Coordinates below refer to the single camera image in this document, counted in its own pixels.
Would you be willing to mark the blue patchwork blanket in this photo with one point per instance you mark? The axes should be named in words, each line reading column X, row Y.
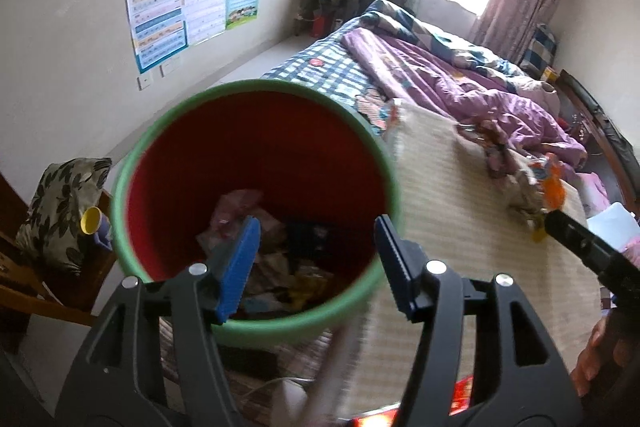
column 389, row 19

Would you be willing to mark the brown paper bag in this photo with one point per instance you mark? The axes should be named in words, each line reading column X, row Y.
column 523, row 197

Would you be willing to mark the floral cushion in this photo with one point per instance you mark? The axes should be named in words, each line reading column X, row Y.
column 65, row 191

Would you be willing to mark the orange plastic wrapper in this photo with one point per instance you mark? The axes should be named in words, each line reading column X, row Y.
column 550, row 191

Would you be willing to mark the wooden chair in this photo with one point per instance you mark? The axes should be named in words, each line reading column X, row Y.
column 31, row 287

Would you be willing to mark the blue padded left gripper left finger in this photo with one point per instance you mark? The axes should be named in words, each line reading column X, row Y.
column 116, row 378

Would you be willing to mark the dark wooden headboard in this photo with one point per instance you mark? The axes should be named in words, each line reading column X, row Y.
column 609, row 154

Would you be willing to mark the pink printed snack bag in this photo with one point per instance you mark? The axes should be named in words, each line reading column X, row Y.
column 500, row 162

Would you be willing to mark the plaid pillow by curtain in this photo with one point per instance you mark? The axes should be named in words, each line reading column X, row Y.
column 540, row 52

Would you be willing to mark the trash inside bin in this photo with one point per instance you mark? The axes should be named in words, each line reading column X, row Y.
column 290, row 276

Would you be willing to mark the person's right hand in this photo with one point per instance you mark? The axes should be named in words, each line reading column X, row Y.
column 589, row 361

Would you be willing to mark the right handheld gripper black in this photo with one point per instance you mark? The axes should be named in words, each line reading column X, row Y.
column 613, row 270

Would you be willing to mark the blue plaid bedsheet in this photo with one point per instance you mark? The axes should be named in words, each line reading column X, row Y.
column 327, row 67

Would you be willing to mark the pink foil wrapper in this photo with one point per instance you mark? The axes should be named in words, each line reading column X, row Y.
column 231, row 211

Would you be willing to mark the dark side desk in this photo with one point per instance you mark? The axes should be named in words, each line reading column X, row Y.
column 319, row 18

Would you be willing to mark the yellow and purple cup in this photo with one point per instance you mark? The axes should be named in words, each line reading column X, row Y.
column 96, row 231

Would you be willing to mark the left learning chart poster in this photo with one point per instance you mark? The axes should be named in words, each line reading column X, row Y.
column 157, row 29

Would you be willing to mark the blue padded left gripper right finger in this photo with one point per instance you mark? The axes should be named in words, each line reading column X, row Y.
column 519, row 377

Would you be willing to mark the light blue pillow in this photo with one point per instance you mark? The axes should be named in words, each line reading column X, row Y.
column 616, row 226

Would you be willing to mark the purple quilt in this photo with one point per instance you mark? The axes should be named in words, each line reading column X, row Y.
column 402, row 70

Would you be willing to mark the red bin with green rim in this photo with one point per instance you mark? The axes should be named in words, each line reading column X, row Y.
column 312, row 158

